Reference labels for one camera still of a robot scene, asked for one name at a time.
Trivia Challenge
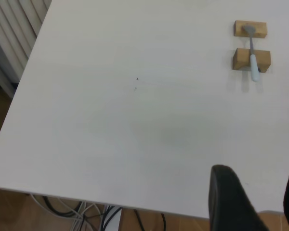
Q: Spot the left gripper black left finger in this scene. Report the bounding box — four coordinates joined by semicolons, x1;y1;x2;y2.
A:
208;165;270;231

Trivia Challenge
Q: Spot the spoon with pale blue handle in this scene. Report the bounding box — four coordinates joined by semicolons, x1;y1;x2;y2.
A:
242;25;261;82

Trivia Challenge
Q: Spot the white table leg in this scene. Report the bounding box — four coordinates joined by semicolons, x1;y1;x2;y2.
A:
101;204;122;231

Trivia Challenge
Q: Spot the arched wooden block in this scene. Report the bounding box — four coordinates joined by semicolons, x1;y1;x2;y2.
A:
232;48;272;73

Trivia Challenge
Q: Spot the flat wooden block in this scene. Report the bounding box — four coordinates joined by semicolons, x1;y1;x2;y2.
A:
233;20;267;39

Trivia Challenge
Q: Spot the white pleated curtain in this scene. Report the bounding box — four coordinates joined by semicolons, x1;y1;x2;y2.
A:
0;0;53;97

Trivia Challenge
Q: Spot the white cable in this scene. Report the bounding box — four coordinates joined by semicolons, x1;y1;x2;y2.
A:
30;193;104;231

